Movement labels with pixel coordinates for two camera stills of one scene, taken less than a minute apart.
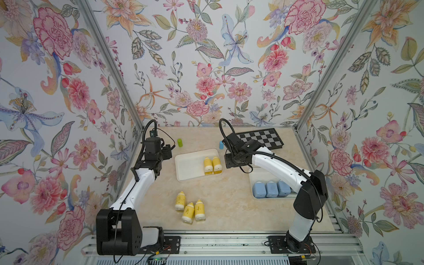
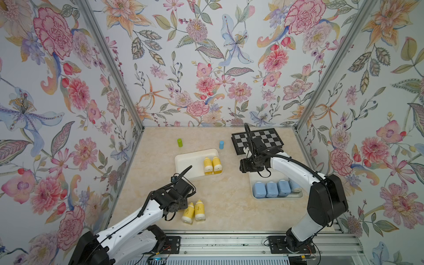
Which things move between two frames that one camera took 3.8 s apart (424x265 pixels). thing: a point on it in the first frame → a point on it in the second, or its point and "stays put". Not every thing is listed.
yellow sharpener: (208, 167) stays put
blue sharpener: (284, 189) stays put
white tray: (190, 165) stays put
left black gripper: (167, 150) → (185, 203)
